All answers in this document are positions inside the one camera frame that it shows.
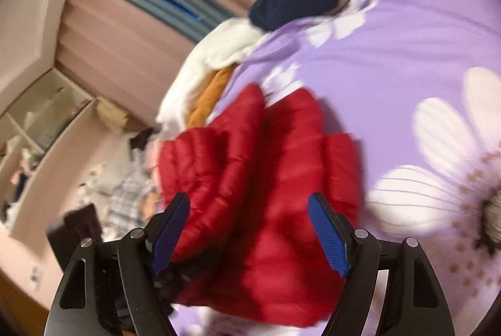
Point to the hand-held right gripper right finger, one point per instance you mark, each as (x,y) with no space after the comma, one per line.
(328,238)

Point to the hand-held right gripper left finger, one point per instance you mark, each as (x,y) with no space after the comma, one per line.
(168,234)

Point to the red down jacket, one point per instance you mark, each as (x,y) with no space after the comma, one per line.
(254,183)

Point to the plaid cloth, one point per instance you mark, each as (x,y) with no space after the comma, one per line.
(127,199)

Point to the pink garment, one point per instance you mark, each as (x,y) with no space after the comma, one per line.
(153,163)

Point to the white plush toy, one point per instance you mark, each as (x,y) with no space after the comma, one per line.
(94,179)

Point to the black garment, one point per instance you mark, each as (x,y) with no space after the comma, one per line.
(141,138)

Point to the beige padded headboard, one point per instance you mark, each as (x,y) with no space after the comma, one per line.
(78,163)

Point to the straw tassel hanging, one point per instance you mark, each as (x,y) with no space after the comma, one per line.
(111,115)

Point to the orange garment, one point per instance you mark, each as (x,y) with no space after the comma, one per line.
(211,93)

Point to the purple floral blanket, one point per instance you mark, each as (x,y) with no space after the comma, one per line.
(391,66)

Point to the white fleece garment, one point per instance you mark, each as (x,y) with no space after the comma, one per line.
(219,42)

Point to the beige wall shelf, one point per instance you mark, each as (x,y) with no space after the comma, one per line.
(54,167)

